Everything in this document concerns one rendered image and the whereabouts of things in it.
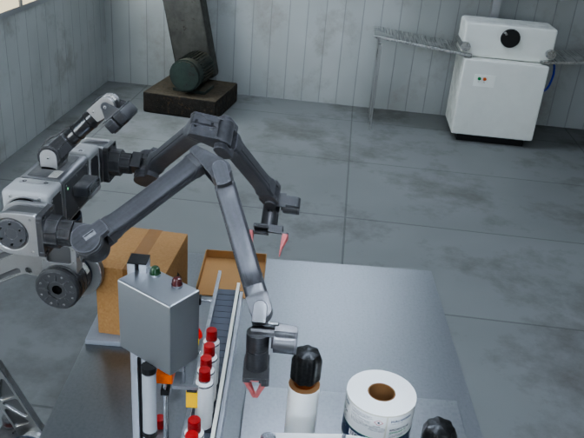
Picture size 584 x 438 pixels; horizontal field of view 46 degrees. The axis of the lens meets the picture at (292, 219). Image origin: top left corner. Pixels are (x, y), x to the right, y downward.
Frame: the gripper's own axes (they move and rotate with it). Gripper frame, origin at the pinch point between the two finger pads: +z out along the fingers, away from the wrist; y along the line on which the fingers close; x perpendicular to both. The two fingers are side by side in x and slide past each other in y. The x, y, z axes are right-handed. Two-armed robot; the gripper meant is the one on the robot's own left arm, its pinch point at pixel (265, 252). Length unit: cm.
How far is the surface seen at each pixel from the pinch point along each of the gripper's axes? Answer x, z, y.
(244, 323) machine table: 26.4, 22.9, -5.8
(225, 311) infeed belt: 22.8, 19.7, -13.1
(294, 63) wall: 491, -304, -28
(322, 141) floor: 418, -190, 15
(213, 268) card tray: 54, 0, -24
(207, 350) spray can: -27.8, 35.6, -11.2
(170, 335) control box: -77, 35, -13
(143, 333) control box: -72, 35, -21
